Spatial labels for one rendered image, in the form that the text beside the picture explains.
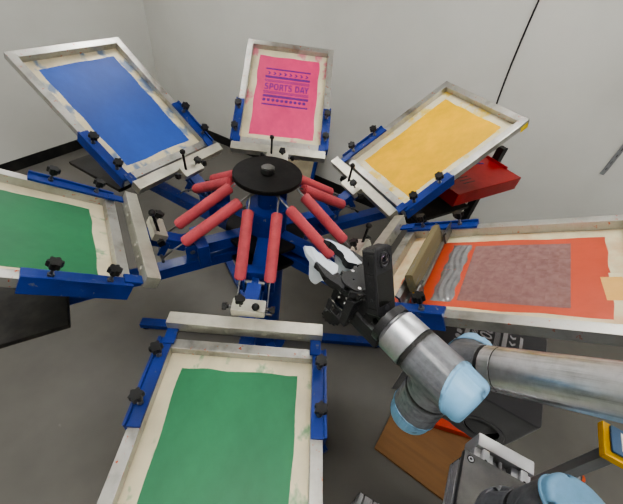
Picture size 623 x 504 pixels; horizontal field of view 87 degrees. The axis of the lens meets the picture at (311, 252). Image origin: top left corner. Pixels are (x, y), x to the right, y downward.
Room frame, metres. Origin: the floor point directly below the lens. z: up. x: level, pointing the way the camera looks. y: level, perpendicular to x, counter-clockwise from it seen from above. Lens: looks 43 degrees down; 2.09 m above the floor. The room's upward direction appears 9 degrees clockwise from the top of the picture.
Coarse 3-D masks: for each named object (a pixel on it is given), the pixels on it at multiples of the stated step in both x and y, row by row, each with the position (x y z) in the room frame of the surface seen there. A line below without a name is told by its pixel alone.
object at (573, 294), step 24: (432, 288) 0.83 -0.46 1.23; (456, 288) 0.81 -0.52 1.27; (480, 288) 0.78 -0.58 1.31; (504, 288) 0.76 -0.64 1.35; (528, 288) 0.75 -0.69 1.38; (552, 288) 0.73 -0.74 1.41; (576, 288) 0.71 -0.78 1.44; (600, 288) 0.70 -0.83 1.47; (528, 312) 0.64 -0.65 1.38; (552, 312) 0.63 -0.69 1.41; (576, 312) 0.62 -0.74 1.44; (600, 312) 0.61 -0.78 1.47
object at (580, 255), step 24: (504, 240) 1.05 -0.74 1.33; (528, 240) 1.01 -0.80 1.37; (552, 240) 0.98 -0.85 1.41; (576, 240) 0.95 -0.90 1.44; (600, 240) 0.93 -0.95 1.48; (480, 264) 0.92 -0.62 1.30; (504, 264) 0.89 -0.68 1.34; (528, 264) 0.87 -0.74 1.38; (552, 264) 0.84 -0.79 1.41; (576, 264) 0.82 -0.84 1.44; (600, 264) 0.80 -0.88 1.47
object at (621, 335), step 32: (480, 224) 1.16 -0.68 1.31; (512, 224) 1.10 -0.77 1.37; (544, 224) 1.05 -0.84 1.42; (576, 224) 1.02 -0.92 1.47; (608, 224) 0.99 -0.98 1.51; (448, 320) 0.64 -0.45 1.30; (480, 320) 0.61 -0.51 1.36; (512, 320) 0.59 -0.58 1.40; (544, 320) 0.58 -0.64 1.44; (576, 320) 0.56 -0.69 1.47
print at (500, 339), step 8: (456, 328) 0.88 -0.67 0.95; (464, 328) 0.89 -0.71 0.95; (456, 336) 0.84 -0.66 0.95; (488, 336) 0.86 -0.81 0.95; (496, 336) 0.87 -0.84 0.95; (504, 336) 0.88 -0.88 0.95; (512, 336) 0.88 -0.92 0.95; (496, 344) 0.83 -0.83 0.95; (504, 344) 0.84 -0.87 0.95; (512, 344) 0.84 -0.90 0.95; (520, 344) 0.85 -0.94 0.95
